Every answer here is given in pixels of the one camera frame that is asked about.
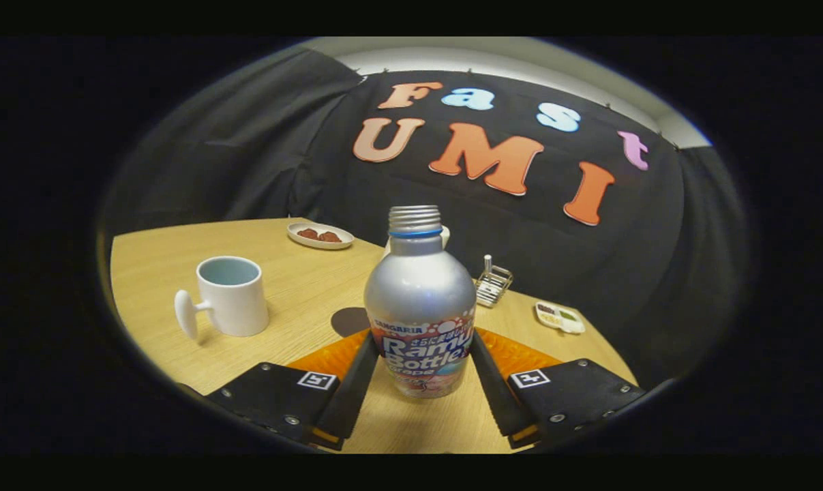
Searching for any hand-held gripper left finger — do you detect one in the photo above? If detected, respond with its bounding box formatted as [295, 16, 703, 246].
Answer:
[203, 329, 379, 451]

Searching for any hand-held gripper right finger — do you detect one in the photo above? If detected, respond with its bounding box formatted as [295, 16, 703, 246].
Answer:
[469, 327, 647, 449]

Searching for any dark brown round coaster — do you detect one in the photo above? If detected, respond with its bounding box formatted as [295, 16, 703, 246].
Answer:
[331, 307, 372, 338]

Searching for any silver juice bottle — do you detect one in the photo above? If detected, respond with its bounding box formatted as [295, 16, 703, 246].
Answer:
[363, 205, 478, 400]

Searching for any white cup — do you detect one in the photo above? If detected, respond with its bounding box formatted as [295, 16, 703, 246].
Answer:
[174, 256, 270, 341]

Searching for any white divided condiment dish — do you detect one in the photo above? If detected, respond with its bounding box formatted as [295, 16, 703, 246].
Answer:
[535, 301, 586, 335]

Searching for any wooden table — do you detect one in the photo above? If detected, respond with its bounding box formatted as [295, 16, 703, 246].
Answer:
[110, 218, 638, 454]

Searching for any white oval plate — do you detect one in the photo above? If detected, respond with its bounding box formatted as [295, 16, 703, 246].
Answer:
[287, 222, 355, 250]

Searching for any white toaster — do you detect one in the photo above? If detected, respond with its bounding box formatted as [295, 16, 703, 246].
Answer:
[384, 225, 451, 257]

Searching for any black backdrop cloth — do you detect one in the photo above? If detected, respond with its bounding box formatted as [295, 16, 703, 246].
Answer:
[104, 48, 749, 389]

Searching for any wire rack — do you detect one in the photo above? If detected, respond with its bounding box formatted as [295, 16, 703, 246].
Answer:
[475, 263, 514, 308]

